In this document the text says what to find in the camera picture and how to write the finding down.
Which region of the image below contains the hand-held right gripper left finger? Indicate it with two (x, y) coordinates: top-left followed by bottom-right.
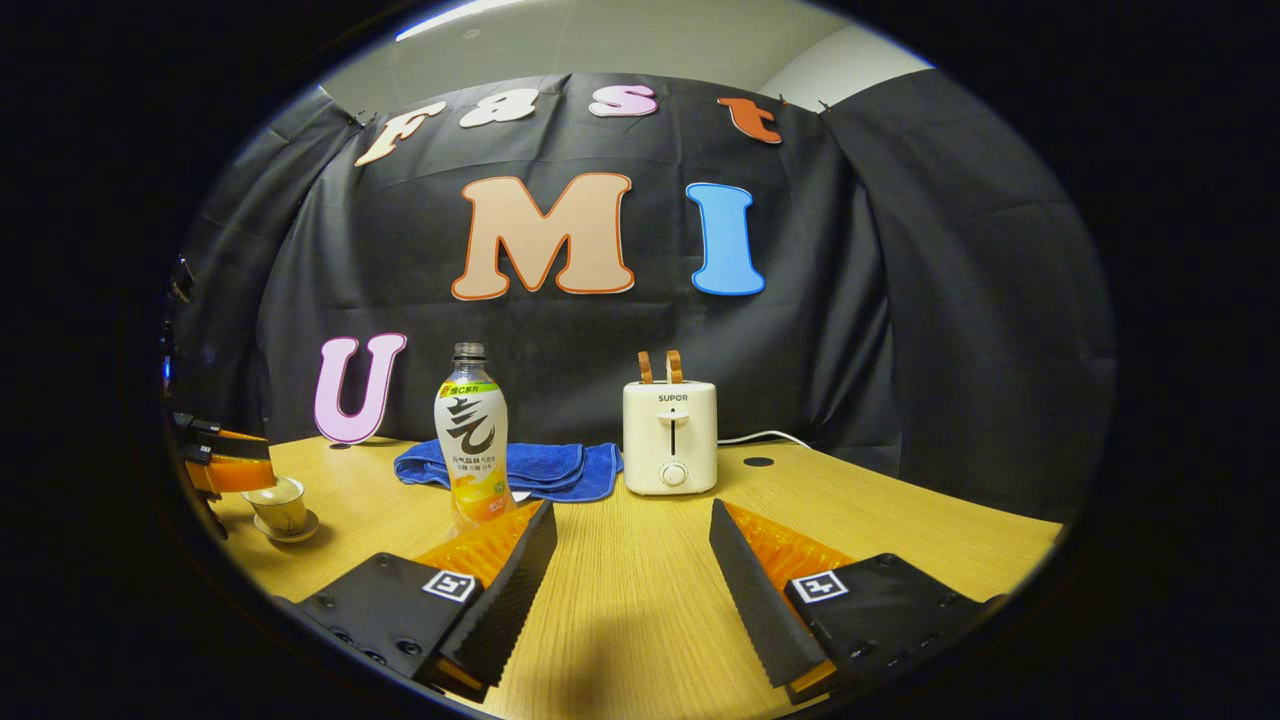
(290, 498), (559, 703)

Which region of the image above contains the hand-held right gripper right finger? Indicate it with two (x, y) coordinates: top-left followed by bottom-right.
(708, 498), (1011, 706)

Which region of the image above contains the cream ceramic teacup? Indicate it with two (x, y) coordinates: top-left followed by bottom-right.
(242, 477), (308, 534)

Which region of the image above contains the plastic water bottle white label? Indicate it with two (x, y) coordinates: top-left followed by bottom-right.
(433, 342), (518, 531)

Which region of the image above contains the blue folded towel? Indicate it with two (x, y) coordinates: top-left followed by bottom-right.
(393, 440), (624, 503)

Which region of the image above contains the white toaster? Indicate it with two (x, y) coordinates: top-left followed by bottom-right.
(622, 379), (719, 497)

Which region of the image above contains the black backdrop cloth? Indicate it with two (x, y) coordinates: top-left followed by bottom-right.
(165, 70), (1116, 521)

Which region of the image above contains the white power cable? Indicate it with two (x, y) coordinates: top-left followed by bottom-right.
(716, 430), (813, 451)

